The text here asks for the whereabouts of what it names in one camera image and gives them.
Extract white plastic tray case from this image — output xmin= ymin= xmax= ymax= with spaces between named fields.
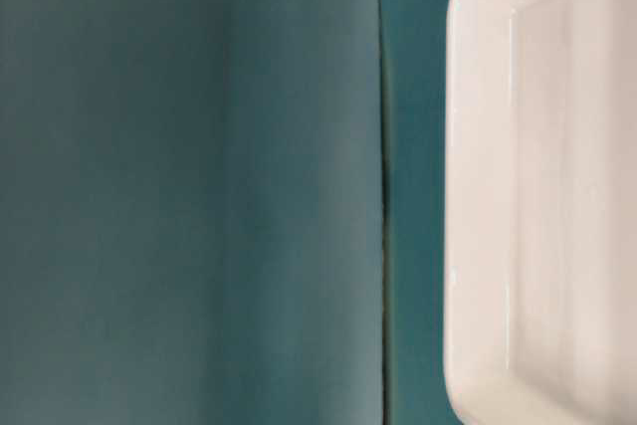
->
xmin=444 ymin=0 xmax=636 ymax=424

